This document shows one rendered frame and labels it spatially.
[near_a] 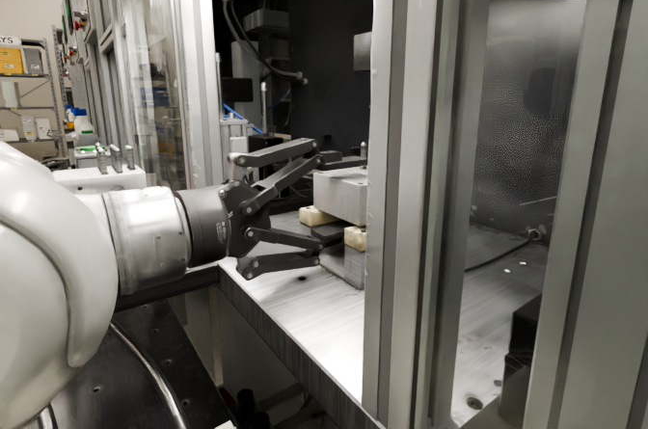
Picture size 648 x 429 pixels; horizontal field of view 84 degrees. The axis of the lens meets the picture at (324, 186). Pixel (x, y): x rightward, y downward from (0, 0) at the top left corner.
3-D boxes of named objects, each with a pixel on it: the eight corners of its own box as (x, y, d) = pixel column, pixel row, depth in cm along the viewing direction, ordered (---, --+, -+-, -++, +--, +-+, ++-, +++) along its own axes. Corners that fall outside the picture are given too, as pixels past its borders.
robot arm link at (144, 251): (108, 205, 27) (191, 193, 30) (97, 183, 34) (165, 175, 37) (125, 315, 29) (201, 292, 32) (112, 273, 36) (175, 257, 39)
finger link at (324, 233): (324, 236, 43) (324, 242, 44) (367, 224, 47) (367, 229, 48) (310, 229, 46) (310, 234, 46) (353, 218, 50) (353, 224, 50)
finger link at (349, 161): (309, 167, 44) (309, 161, 44) (353, 161, 48) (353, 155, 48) (323, 171, 42) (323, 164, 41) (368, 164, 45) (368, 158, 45)
